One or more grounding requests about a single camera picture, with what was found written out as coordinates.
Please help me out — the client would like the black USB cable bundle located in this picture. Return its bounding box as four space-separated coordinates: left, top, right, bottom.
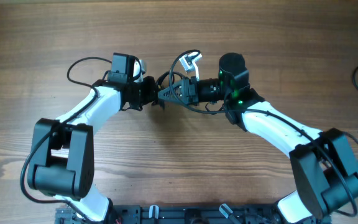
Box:
154 70 186 110

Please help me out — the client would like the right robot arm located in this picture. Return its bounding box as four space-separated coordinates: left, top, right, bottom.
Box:
157 50 358 223

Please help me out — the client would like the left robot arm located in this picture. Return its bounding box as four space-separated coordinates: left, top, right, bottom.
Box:
20 53 157 223

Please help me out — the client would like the right camera cable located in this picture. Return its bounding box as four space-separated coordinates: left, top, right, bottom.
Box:
168 49 358 218

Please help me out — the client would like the camera cable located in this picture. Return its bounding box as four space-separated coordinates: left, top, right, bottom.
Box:
168 49 358 218
19 56 113 223

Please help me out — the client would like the left camera cable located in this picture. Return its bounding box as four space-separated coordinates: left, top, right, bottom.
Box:
19 56 113 223

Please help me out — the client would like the left grey rail clip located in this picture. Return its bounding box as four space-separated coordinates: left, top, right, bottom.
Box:
149 205 159 220

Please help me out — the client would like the grey rail clip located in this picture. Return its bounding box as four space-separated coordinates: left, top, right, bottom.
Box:
219 203 233 219
149 205 159 220

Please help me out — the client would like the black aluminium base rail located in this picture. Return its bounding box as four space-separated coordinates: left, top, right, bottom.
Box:
53 203 332 224

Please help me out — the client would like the right grey rail clip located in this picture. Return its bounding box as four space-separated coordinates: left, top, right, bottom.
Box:
219 203 233 219

